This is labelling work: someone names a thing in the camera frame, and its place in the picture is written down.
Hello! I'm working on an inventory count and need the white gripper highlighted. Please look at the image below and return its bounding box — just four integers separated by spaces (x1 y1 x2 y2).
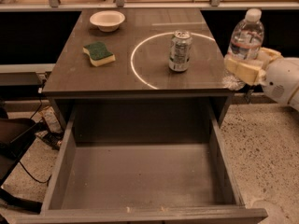
224 48 299 106

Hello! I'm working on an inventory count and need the white paper bowl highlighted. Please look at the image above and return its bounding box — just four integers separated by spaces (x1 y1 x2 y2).
90 10 125 32

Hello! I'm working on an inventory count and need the open grey top drawer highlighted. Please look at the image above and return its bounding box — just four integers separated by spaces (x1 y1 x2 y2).
18 99 267 224

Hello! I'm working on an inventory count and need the green yellow sponge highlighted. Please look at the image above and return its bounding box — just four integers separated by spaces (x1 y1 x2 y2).
83 41 116 67

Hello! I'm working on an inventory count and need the black cable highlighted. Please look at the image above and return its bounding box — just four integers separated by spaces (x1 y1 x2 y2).
18 77 52 185

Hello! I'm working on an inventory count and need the clear plastic water bottle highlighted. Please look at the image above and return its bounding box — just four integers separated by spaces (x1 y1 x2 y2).
223 8 264 91

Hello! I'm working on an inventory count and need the black chair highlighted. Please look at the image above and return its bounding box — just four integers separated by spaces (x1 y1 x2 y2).
0 107 42 213

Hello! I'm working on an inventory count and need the silver soda can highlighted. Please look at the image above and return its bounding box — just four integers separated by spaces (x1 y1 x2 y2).
168 30 192 73

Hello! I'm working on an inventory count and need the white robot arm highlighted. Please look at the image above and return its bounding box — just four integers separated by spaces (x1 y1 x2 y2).
223 48 299 110

